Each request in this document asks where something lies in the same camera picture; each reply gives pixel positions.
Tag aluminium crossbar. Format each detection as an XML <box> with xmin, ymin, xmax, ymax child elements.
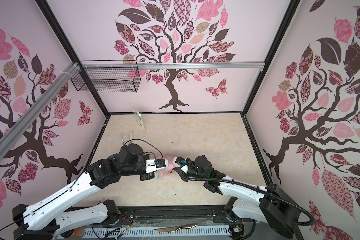
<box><xmin>0</xmin><ymin>63</ymin><xmax>79</xmax><ymax>161</ymax></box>
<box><xmin>82</xmin><ymin>62</ymin><xmax>265</xmax><ymax>70</ymax></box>

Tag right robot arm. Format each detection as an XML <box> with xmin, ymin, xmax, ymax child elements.
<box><xmin>172</xmin><ymin>155</ymin><xmax>301</xmax><ymax>239</ymax></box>

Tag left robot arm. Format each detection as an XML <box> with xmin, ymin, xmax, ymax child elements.
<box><xmin>13</xmin><ymin>144</ymin><xmax>165</xmax><ymax>240</ymax></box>

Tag white teddy bear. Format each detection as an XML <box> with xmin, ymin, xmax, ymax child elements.
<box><xmin>154</xmin><ymin>157</ymin><xmax>179</xmax><ymax>180</ymax></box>

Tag pink teddy hoodie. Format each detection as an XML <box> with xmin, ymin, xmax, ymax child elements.
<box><xmin>155</xmin><ymin>157</ymin><xmax>176</xmax><ymax>177</ymax></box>

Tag metal kitchen tongs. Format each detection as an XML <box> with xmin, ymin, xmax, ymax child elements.
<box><xmin>121</xmin><ymin>131</ymin><xmax>134</xmax><ymax>145</ymax></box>

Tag aluminium crossbar left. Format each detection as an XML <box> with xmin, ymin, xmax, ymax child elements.
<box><xmin>0</xmin><ymin>63</ymin><xmax>79</xmax><ymax>161</ymax></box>

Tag black wire basket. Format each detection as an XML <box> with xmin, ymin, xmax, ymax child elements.
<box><xmin>71</xmin><ymin>60</ymin><xmax>141</xmax><ymax>93</ymax></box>

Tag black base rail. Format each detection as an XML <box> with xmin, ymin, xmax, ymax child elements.
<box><xmin>91</xmin><ymin>204</ymin><xmax>292</xmax><ymax>226</ymax></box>

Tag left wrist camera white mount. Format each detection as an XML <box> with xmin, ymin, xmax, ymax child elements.
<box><xmin>145</xmin><ymin>159</ymin><xmax>168</xmax><ymax>174</ymax></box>

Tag aluminium crossbar rear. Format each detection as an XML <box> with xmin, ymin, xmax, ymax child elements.
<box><xmin>82</xmin><ymin>62</ymin><xmax>265</xmax><ymax>70</ymax></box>

